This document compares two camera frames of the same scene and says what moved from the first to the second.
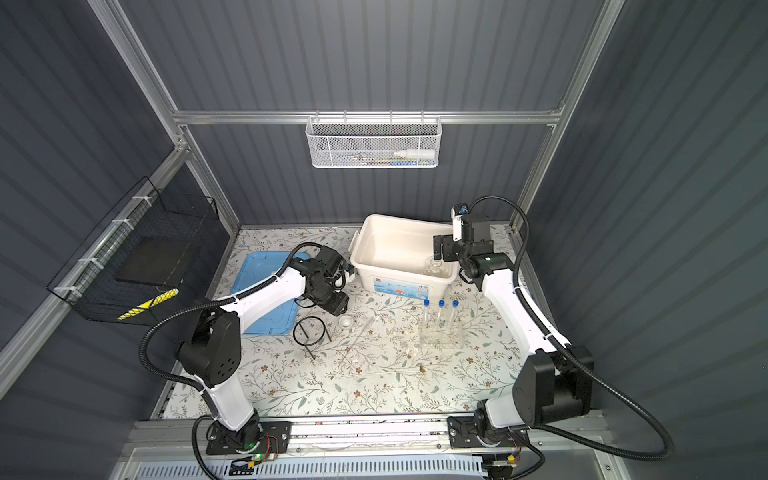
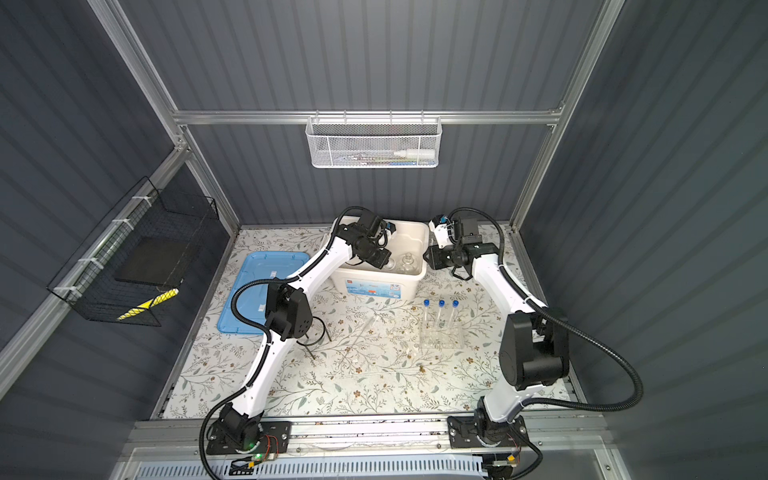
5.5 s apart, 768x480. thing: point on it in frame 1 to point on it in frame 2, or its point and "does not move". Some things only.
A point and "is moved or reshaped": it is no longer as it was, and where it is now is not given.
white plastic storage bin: x=394 y=257 is moved or reshaped
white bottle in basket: x=416 y=153 does not move
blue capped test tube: x=455 y=305 does not move
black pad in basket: x=156 y=260 does not move
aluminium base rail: x=376 y=440 does not move
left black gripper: x=339 y=305 to x=385 y=254
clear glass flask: x=436 y=268 is moved or reshaped
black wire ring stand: x=325 y=330 does not move
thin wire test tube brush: x=369 y=326 does not move
